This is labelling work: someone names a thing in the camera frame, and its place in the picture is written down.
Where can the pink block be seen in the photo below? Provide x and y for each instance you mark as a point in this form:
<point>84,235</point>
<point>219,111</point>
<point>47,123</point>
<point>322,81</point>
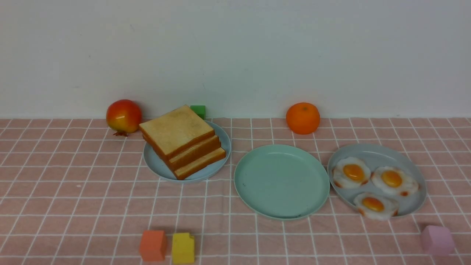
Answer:
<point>437,240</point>

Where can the fried egg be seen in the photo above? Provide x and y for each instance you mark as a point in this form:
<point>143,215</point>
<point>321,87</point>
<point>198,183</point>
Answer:
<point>394,181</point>
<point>375,206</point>
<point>351,172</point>

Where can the pink checkered tablecloth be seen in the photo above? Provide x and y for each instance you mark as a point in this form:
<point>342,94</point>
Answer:
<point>72,193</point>

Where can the toast slice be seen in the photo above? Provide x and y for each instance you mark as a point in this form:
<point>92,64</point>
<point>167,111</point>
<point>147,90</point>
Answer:
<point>185,171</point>
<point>190,154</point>
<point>175,131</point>

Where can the green cube block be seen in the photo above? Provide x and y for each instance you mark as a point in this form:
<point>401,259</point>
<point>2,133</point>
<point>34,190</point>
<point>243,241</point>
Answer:
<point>200,110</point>

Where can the green centre plate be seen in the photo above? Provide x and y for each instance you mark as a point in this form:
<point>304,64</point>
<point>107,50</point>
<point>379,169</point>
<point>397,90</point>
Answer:
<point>281,182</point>

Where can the orange cube block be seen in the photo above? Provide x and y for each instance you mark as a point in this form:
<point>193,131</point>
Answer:
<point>153,246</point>

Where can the red yellow pomegranate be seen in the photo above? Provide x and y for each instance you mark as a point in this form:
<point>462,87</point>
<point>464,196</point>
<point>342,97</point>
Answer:
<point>123,117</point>

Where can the light blue bread plate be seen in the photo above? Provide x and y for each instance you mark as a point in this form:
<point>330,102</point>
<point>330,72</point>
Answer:
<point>158,166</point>

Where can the grey blue egg plate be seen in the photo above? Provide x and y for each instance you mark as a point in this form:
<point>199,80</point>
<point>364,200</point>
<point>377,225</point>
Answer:
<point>376,156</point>

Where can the orange fruit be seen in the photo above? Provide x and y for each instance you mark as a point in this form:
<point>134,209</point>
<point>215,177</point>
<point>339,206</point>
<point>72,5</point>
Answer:
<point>303,118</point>

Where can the yellow notched block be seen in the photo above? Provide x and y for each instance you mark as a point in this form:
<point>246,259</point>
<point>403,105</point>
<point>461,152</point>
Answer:
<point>183,248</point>

